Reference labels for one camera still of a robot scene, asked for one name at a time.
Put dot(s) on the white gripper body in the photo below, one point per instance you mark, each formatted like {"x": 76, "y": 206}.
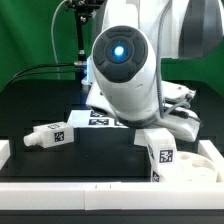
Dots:
{"x": 182, "y": 123}

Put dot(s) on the white round stool seat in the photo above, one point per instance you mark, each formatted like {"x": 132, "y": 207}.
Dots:
{"x": 187, "y": 168}

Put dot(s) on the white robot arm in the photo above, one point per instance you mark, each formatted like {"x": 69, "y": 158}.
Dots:
{"x": 133, "y": 36}

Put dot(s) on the white right fence bar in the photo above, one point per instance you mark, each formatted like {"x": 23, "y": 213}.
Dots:
{"x": 207, "y": 149}

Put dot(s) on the white fence bar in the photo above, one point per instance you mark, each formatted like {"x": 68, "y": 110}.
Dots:
{"x": 110, "y": 196}
{"x": 4, "y": 152}
{"x": 207, "y": 149}

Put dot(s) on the white marker sheet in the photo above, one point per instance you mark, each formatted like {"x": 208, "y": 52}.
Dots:
{"x": 90, "y": 119}

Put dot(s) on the white front fence bar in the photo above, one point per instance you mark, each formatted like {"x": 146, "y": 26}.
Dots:
{"x": 110, "y": 196}

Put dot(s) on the white left fence bar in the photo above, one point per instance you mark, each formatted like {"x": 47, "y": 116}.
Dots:
{"x": 4, "y": 152}

